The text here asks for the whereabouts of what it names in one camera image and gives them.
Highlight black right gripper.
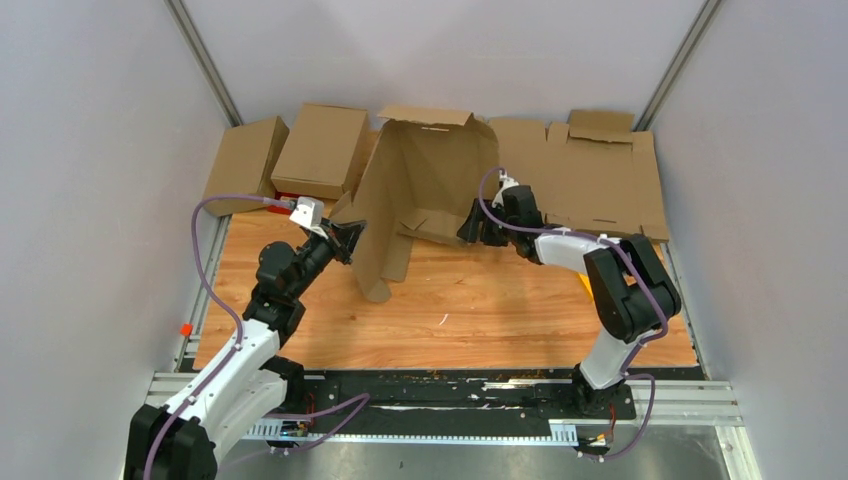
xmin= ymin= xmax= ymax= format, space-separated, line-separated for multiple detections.
xmin=457 ymin=199 xmax=518 ymax=248

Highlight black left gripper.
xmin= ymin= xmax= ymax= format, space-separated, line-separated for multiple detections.
xmin=289 ymin=218 xmax=369 ymax=300

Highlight brown cardboard box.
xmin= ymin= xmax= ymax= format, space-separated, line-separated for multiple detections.
xmin=331 ymin=105 xmax=499 ymax=303

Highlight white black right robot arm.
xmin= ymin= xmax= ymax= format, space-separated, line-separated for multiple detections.
xmin=457 ymin=184 xmax=682 ymax=418

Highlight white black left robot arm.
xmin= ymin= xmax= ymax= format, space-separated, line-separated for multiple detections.
xmin=124 ymin=218 xmax=366 ymax=479

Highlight folded cardboard box right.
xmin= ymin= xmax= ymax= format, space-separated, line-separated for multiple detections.
xmin=271 ymin=103 xmax=371 ymax=200

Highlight folded cardboard box left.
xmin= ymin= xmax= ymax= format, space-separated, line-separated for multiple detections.
xmin=203 ymin=116 xmax=289 ymax=198

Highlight red card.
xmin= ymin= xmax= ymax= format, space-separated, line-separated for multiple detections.
xmin=266 ymin=192 xmax=298 ymax=215

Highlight yellow plastic triangle tool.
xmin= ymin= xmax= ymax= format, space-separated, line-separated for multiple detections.
xmin=577 ymin=274 xmax=594 ymax=300

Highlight stack of flat cardboard sheets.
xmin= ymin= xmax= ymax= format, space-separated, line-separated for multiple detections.
xmin=489 ymin=109 xmax=670 ymax=242

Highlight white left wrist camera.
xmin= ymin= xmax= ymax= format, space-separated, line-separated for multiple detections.
xmin=289 ymin=196 xmax=329 ymax=239

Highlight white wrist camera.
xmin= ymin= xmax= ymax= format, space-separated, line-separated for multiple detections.
xmin=289 ymin=196 xmax=329 ymax=239
xmin=491 ymin=169 xmax=520 ymax=208

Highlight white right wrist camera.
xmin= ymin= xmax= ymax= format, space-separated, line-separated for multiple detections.
xmin=491 ymin=169 xmax=520 ymax=208

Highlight black metal base rail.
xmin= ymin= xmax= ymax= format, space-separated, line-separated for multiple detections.
xmin=139 ymin=367 xmax=747 ymax=446

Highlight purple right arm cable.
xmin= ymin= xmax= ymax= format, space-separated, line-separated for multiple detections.
xmin=476 ymin=166 xmax=670 ymax=462

